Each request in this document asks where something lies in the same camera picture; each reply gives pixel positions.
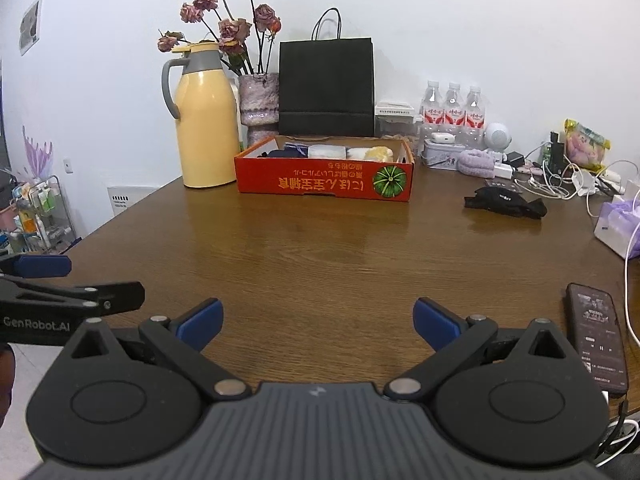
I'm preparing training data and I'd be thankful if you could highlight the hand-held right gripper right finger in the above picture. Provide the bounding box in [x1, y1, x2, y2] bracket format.
[384, 296, 576, 403]

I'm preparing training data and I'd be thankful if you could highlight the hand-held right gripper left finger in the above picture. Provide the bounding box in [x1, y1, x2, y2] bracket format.
[70, 297, 252, 403]

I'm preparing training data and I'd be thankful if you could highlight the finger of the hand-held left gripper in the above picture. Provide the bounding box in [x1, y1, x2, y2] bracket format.
[0, 254, 72, 279]
[0, 276, 146, 318]

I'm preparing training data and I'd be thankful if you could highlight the orange cardboard box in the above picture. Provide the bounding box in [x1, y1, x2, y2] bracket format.
[234, 135, 416, 202]

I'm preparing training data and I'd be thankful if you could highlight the metal storage trolley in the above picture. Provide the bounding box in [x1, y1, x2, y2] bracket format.
[10, 175, 76, 253]

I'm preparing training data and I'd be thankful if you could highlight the white vented appliance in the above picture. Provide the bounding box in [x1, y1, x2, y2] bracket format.
[107, 186, 161, 219]

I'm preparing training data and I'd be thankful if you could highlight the purple fluffy cloth roll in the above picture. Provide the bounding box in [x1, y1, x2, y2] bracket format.
[459, 149, 497, 179]

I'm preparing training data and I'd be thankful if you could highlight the black smartphone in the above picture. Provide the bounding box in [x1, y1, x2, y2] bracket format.
[565, 282, 629, 393]

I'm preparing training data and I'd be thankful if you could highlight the white tin box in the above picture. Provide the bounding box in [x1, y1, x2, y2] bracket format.
[419, 139, 460, 168]

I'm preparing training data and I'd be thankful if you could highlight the yellow thermos jug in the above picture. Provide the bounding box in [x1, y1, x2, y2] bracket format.
[161, 42, 240, 189]

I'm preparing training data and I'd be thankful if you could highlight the white round device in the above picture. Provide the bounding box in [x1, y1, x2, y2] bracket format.
[484, 121, 513, 152]

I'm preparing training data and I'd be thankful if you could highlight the clear plastic jar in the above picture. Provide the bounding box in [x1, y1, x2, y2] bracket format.
[376, 114, 420, 139]

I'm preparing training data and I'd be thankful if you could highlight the white packet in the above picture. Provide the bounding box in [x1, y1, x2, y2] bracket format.
[307, 145, 348, 161]

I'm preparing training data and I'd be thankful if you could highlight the dark green bottle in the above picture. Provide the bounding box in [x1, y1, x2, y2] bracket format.
[542, 131, 566, 177]

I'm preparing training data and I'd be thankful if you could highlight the white tissue box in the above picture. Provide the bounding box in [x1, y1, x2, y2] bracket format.
[594, 195, 640, 261]

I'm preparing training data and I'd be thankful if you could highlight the clear water bottle red label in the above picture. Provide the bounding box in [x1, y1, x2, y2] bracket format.
[464, 85, 488, 137]
[420, 80, 445, 135]
[442, 81, 467, 135]

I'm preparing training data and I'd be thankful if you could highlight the flat white box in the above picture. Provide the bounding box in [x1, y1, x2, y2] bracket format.
[375, 101, 417, 117]

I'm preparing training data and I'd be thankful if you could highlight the white power strip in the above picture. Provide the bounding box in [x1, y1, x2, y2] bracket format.
[572, 169, 626, 196]

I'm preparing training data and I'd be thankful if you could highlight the purple textured vase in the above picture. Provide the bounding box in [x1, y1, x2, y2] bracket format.
[237, 72, 281, 151]

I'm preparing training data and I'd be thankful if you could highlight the colourful snack bag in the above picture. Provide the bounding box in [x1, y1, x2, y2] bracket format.
[564, 119, 612, 171]

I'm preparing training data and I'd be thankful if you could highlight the black paper bag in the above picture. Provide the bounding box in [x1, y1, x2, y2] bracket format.
[278, 7, 376, 138]

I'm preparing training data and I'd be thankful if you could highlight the bouquet of dried roses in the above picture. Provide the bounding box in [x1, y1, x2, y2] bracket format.
[157, 0, 282, 78]

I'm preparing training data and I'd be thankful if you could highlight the purple flower wall sticker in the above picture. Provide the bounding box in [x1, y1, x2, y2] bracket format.
[21, 126, 55, 181]

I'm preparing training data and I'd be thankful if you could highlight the black strap cloth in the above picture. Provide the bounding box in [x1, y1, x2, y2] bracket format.
[463, 186, 548, 220]

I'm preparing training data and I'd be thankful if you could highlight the tangle of white cables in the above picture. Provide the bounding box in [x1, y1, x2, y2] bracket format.
[514, 141, 640, 221]

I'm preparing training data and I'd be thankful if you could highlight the long white cable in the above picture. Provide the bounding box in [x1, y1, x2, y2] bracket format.
[622, 199, 640, 350]

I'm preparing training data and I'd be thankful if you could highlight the grey wall picture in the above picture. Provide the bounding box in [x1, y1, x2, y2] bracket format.
[19, 0, 43, 57]

